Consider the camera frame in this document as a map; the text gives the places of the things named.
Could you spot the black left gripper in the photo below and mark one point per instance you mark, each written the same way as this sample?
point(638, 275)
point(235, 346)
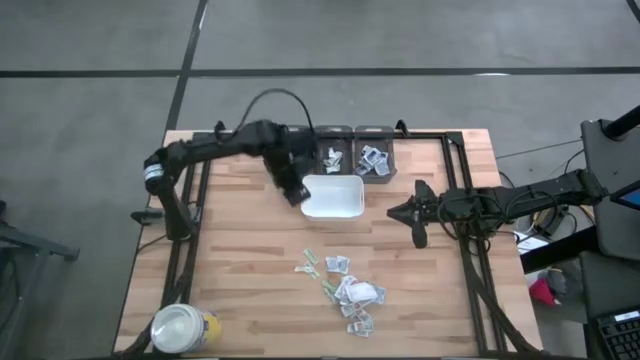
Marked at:
point(282, 165)

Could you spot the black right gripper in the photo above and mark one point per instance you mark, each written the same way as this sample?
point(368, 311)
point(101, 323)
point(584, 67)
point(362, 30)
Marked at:
point(422, 210)

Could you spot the white packet dense text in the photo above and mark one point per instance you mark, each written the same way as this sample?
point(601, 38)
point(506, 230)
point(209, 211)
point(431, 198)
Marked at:
point(337, 159)

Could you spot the small plain white packet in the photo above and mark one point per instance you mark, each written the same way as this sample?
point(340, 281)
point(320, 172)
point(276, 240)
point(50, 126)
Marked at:
point(331, 150)

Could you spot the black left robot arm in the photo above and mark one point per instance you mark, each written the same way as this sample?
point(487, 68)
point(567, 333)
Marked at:
point(210, 147)

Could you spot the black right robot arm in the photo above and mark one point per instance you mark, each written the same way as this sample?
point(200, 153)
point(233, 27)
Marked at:
point(525, 197)

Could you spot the white plastic bin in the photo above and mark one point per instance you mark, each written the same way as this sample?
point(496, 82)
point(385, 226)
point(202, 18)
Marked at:
point(335, 197)

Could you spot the dark translucent plastic bin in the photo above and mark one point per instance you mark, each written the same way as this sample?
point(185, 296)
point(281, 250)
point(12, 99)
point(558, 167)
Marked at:
point(391, 175)
point(345, 137)
point(302, 128)

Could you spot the narrow green-print packet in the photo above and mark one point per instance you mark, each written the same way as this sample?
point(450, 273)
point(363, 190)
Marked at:
point(307, 270)

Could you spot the white packet small logo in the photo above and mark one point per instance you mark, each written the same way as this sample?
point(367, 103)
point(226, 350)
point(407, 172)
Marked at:
point(360, 328)

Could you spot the white paper sheet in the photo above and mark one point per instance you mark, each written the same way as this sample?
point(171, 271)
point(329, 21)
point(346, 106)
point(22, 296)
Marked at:
point(530, 242)

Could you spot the black power adapter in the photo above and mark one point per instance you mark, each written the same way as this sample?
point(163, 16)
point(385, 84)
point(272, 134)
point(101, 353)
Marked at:
point(552, 222)

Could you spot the black desk beam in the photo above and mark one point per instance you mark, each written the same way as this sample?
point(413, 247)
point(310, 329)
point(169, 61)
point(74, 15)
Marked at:
point(555, 255)

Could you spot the red cloth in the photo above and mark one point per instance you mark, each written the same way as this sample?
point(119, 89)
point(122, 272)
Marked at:
point(542, 295)

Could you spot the white canister yellow label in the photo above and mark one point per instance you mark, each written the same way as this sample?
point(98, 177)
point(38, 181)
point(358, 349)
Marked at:
point(182, 327)

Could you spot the grey desk top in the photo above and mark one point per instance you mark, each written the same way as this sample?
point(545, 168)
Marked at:
point(615, 165)

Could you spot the tablet screen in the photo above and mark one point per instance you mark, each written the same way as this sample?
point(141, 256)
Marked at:
point(631, 197)

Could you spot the black pole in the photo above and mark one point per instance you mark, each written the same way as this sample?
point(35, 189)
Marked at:
point(622, 125)

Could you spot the black keyboard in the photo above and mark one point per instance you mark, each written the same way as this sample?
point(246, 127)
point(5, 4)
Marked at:
point(622, 340)

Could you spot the grey metal stand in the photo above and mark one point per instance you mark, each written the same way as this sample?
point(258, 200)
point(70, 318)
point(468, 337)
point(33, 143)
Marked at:
point(30, 247)

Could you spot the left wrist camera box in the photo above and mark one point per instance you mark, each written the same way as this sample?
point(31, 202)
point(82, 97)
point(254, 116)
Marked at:
point(304, 150)

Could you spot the black aluminium table frame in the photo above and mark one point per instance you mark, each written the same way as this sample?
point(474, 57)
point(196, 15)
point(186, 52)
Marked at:
point(245, 135)

